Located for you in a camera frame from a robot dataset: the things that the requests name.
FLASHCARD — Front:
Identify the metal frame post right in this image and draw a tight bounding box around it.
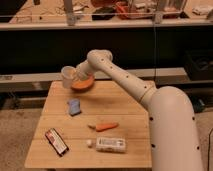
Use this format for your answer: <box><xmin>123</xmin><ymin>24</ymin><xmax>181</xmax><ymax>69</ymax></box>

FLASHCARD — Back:
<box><xmin>154</xmin><ymin>0</ymin><xmax>166</xmax><ymax>24</ymax></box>

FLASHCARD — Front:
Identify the white ceramic cup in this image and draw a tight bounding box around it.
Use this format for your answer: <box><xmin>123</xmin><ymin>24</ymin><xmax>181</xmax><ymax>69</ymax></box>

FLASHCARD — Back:
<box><xmin>61</xmin><ymin>66</ymin><xmax>78</xmax><ymax>89</ymax></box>

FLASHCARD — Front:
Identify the white box on bench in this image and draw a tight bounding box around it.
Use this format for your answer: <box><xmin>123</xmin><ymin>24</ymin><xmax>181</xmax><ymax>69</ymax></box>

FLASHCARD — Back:
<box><xmin>192</xmin><ymin>5</ymin><xmax>213</xmax><ymax>15</ymax></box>

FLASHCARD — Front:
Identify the black tray on bench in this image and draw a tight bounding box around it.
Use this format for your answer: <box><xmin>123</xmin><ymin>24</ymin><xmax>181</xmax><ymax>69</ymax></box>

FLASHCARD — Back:
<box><xmin>92</xmin><ymin>7</ymin><xmax>116</xmax><ymax>21</ymax></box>

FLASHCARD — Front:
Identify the black red candy bar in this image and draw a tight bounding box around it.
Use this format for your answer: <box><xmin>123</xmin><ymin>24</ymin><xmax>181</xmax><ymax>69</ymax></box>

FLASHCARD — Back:
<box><xmin>45</xmin><ymin>128</ymin><xmax>69</xmax><ymax>157</ymax></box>

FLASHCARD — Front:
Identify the orange toy carrot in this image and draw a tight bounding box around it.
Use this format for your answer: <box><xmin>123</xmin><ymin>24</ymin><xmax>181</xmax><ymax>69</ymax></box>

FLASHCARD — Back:
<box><xmin>88</xmin><ymin>123</ymin><xmax>119</xmax><ymax>132</ymax></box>

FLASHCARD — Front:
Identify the blue sponge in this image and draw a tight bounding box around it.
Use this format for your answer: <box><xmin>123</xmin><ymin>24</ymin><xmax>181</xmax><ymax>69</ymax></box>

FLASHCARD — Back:
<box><xmin>67</xmin><ymin>99</ymin><xmax>81</xmax><ymax>116</ymax></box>

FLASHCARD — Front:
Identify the orange ceramic bowl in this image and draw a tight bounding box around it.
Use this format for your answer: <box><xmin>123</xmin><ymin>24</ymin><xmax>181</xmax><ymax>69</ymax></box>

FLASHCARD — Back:
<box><xmin>71</xmin><ymin>76</ymin><xmax>94</xmax><ymax>91</ymax></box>

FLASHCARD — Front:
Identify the wooden slatted table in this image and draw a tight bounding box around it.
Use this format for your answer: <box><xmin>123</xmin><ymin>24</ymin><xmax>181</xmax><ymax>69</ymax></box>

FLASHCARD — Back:
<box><xmin>25</xmin><ymin>81</ymin><xmax>151</xmax><ymax>169</ymax></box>

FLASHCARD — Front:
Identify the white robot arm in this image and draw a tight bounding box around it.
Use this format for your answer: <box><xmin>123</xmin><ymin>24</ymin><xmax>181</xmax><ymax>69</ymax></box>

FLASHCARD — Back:
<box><xmin>77</xmin><ymin>50</ymin><xmax>204</xmax><ymax>171</ymax></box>

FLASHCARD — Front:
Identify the white tube with label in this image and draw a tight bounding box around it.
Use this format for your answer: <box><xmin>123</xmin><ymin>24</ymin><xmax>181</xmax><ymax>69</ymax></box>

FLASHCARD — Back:
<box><xmin>86</xmin><ymin>137</ymin><xmax>126</xmax><ymax>153</ymax></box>

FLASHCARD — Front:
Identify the red container on bench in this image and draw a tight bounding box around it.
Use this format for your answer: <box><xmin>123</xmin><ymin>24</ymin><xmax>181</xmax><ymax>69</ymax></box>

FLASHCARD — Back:
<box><xmin>115</xmin><ymin>1</ymin><xmax>140</xmax><ymax>19</ymax></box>

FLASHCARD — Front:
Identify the metal frame post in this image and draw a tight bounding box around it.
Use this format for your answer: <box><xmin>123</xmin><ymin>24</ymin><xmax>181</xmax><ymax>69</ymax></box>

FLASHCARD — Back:
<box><xmin>154</xmin><ymin>0</ymin><xmax>166</xmax><ymax>24</ymax></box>
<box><xmin>63</xmin><ymin>0</ymin><xmax>76</xmax><ymax>26</ymax></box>

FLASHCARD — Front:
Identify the metal frame post left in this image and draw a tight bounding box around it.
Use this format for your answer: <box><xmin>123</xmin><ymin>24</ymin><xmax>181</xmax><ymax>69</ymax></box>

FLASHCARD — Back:
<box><xmin>63</xmin><ymin>0</ymin><xmax>76</xmax><ymax>26</ymax></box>

